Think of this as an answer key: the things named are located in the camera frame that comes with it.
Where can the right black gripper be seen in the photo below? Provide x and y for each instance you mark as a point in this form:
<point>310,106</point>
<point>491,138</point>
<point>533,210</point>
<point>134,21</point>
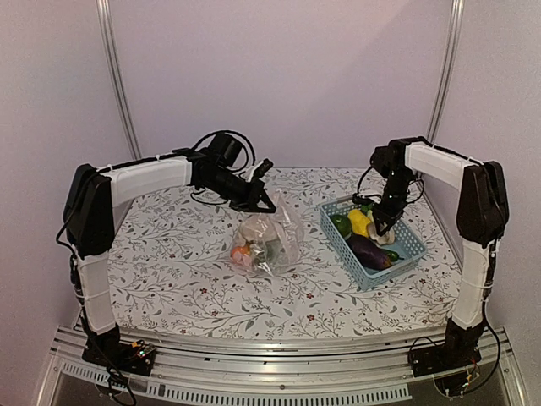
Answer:
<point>389,207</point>

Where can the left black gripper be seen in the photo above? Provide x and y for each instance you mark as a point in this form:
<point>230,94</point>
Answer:
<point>249,202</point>

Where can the white fake garlic bulb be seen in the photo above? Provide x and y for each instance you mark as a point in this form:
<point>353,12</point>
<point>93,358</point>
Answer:
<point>380,240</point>

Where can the green fake cucumber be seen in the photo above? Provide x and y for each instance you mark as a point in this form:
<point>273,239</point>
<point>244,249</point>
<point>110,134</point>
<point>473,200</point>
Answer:
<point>393,256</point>

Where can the clear zip top bag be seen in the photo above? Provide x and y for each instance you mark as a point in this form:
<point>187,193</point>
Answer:
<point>274,239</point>

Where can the purple fake eggplant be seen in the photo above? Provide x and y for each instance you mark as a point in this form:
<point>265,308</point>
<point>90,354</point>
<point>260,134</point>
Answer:
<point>368,253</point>

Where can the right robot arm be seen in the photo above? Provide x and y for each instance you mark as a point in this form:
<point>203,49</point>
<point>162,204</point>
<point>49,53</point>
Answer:
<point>481,216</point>

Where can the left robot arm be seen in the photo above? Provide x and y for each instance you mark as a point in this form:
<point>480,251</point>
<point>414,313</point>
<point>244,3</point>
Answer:
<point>91,221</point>

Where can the orange green fake fruit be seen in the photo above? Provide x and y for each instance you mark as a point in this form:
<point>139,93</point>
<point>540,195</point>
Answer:
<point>241,256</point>

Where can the light blue plastic basket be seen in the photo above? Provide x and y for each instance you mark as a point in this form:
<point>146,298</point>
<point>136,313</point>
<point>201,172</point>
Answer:
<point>407,245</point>

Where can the floral patterned table mat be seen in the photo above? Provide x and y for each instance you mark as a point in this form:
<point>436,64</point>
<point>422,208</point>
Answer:
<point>170,270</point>

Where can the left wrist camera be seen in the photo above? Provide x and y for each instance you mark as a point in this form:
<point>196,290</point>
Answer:
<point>258,170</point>

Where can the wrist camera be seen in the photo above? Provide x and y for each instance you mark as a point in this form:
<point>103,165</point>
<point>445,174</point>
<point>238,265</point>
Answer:
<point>258,170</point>
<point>361,200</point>

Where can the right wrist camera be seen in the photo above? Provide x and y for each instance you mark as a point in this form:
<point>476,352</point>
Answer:
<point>361,200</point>

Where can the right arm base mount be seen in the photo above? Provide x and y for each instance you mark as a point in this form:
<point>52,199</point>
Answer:
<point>444,357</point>

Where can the aluminium rail frame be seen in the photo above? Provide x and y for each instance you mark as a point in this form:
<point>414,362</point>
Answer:
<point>369,370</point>

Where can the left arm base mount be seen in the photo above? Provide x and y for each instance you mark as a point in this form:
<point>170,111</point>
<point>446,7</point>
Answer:
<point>135,358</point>

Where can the right aluminium corner post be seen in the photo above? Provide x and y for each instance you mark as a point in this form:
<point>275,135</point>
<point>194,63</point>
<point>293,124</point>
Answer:
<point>451,50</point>

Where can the aluminium corner post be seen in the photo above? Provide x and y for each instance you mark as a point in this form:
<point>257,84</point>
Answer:
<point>110,47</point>
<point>451,50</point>

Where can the left aluminium corner post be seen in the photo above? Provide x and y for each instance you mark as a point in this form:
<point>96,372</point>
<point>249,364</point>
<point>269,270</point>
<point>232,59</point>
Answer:
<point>110,47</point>

